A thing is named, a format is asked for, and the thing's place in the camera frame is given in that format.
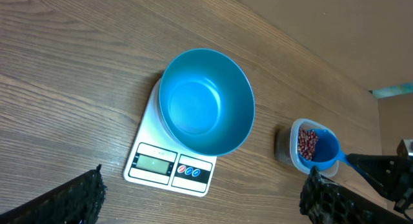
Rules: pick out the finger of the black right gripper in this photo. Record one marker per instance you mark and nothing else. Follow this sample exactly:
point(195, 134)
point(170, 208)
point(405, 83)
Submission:
point(373, 170)

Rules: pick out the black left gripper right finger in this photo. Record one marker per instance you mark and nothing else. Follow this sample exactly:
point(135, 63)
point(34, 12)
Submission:
point(324, 201)

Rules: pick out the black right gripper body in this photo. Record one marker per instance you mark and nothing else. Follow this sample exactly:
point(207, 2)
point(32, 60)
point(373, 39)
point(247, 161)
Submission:
point(400, 176)

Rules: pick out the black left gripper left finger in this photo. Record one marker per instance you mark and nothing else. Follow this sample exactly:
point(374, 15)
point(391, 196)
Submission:
point(77, 201)

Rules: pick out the blue plastic measuring scoop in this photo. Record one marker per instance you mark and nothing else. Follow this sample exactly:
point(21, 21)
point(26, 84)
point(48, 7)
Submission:
point(328, 152)

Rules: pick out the white digital kitchen scale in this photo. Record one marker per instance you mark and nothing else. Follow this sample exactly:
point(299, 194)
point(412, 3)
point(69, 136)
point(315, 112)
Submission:
point(156, 159)

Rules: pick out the blue metal bowl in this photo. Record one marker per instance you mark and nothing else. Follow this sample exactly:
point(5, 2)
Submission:
point(207, 102)

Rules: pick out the red beans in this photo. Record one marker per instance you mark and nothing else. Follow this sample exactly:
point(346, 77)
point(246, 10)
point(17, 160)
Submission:
point(306, 145)

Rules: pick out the clear plastic food container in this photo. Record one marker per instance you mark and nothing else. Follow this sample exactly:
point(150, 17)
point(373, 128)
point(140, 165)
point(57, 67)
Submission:
point(286, 145)

